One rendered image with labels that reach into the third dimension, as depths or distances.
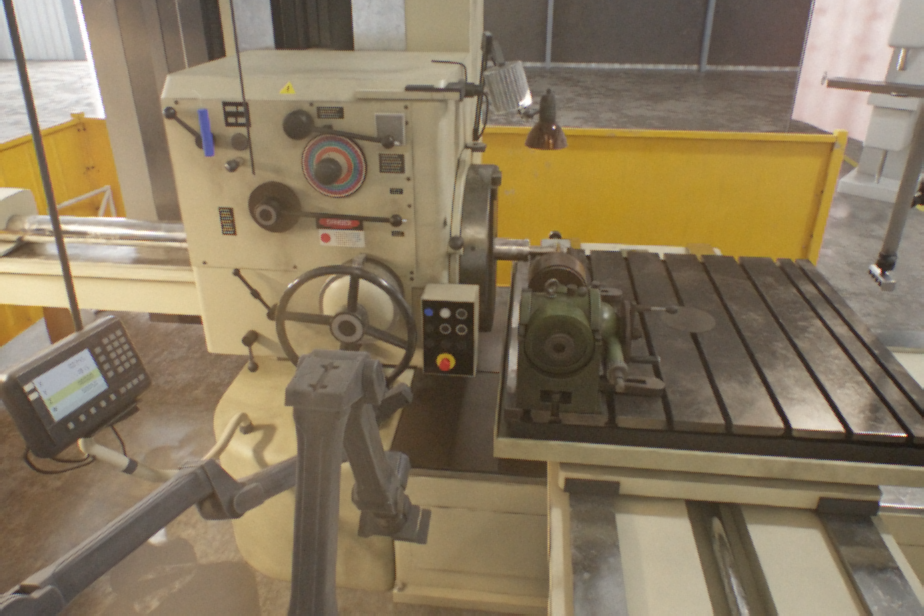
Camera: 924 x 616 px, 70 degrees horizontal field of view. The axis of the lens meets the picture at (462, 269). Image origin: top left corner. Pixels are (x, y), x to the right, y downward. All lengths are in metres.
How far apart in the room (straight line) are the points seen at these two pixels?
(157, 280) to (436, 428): 1.12
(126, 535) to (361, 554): 1.54
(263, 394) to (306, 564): 1.93
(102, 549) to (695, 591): 1.39
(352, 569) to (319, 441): 1.92
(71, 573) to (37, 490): 2.49
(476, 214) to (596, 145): 2.32
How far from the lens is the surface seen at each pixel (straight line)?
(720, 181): 4.43
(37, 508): 3.60
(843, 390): 2.32
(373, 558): 2.69
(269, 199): 1.88
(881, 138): 7.73
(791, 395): 2.23
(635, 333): 2.00
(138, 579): 3.09
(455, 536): 2.53
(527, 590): 2.71
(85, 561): 1.23
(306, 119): 1.78
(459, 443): 2.44
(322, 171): 1.75
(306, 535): 0.91
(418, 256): 1.88
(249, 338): 2.11
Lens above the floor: 2.16
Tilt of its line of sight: 25 degrees down
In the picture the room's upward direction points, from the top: straight up
